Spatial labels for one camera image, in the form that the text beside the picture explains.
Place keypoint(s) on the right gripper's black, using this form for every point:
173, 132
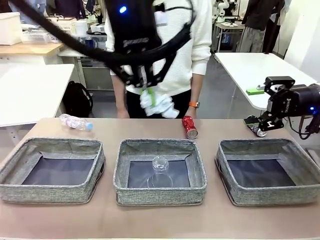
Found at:
295, 100

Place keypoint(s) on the black backpack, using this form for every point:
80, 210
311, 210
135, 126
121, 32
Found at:
77, 100

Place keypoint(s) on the white storage box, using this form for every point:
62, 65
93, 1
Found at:
10, 30

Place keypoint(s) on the crushed red can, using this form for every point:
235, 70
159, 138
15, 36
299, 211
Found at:
188, 125

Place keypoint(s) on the person's left forearm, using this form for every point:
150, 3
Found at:
197, 87

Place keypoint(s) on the white desk with cabinet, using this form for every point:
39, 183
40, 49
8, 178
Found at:
95, 75

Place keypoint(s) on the small grey background table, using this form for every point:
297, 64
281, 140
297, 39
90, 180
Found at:
230, 25

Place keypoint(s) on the background person in dark jacket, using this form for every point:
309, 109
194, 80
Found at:
70, 7

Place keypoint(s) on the white paper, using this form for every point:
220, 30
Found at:
165, 107

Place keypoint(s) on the clear plastic basket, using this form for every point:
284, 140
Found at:
35, 38

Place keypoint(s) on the orange wristband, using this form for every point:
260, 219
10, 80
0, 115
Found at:
193, 104

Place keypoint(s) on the person's right hand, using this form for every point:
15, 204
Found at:
123, 114

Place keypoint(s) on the crushed dark printed can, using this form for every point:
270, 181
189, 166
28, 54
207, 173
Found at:
262, 133

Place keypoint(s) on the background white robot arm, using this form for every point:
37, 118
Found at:
221, 7

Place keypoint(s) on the grey fabric basket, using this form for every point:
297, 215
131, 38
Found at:
275, 197
160, 197
50, 193

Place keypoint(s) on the person's right forearm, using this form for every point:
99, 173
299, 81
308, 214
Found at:
118, 95

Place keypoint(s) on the background person in blue shirt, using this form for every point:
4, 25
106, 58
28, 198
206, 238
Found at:
23, 20

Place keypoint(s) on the person's left hand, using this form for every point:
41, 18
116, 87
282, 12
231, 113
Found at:
193, 113

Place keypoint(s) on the white cylindrical container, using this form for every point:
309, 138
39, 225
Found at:
81, 27

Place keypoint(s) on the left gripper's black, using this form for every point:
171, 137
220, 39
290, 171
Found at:
135, 27

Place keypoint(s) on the person in white sweater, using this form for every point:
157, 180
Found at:
180, 50

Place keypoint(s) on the background person in black top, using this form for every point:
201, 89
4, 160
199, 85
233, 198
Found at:
257, 15

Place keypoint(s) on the clear bottle with blue cap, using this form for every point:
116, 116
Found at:
75, 122

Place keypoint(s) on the wooden table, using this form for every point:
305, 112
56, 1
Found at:
25, 48

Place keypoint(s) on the white grey device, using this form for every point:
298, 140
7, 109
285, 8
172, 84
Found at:
97, 28

